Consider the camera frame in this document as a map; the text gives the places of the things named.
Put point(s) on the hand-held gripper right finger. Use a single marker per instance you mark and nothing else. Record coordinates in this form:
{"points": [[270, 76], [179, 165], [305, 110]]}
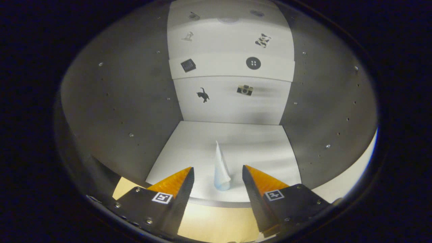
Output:
{"points": [[256, 202]]}

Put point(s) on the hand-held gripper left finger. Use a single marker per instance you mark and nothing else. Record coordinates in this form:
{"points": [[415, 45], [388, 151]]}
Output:
{"points": [[180, 206]]}

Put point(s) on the white pointed object blue base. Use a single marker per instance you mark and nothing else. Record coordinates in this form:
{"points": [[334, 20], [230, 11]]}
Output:
{"points": [[221, 172]]}

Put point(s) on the white cabinet shelf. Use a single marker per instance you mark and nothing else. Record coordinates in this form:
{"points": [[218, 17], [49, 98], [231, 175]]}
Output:
{"points": [[189, 145]]}

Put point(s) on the dark grey cabinet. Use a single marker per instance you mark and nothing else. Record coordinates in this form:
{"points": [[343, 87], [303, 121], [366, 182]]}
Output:
{"points": [[118, 101]]}

